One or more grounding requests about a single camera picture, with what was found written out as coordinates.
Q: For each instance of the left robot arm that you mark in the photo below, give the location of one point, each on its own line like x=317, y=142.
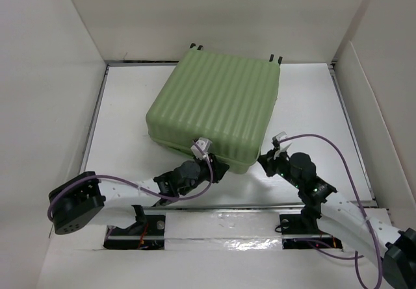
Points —
x=90, y=198

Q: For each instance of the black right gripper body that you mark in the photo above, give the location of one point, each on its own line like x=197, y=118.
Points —
x=279, y=166

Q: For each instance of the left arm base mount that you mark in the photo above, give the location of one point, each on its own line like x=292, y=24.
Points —
x=147, y=233

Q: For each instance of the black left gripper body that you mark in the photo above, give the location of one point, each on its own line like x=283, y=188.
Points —
x=214, y=173

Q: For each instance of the green hard-shell suitcase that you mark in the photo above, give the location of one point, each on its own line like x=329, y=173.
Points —
x=227, y=99

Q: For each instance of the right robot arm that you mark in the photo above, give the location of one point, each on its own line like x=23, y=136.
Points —
x=384, y=245

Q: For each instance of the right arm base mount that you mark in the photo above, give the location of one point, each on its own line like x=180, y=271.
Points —
x=298, y=233

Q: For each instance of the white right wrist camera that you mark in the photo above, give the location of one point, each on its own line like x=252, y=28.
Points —
x=279, y=145

